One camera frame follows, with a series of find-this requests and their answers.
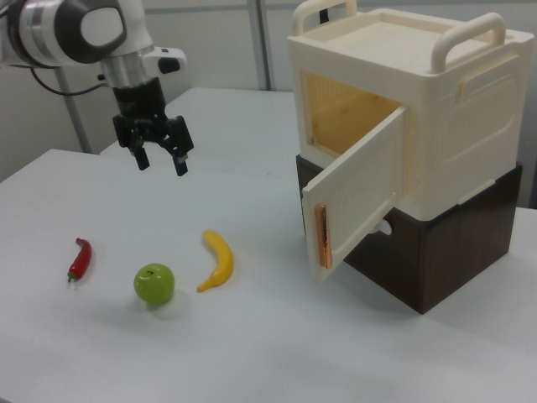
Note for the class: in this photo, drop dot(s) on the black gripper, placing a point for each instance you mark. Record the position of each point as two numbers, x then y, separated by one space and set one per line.
140 103

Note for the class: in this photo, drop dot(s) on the cream cabinet door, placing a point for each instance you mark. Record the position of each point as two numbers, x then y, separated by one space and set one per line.
361 189

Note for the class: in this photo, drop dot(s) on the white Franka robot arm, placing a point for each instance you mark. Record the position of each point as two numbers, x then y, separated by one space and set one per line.
46 33

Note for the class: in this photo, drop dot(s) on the cream plastic cabinet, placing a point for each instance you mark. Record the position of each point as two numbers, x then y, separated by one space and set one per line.
474 126

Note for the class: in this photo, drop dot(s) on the yellow toy banana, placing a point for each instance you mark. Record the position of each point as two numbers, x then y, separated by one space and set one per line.
222 256

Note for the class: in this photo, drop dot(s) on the red toy chili pepper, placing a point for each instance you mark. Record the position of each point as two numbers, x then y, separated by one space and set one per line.
81 260

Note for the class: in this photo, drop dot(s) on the green toy apple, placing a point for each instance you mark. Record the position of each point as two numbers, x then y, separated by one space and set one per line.
154 283

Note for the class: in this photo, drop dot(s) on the dark brown drawer box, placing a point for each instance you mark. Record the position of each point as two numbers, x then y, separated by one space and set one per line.
453 260

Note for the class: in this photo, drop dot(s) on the grey partition post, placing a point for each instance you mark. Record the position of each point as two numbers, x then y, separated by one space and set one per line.
75 109
260 42

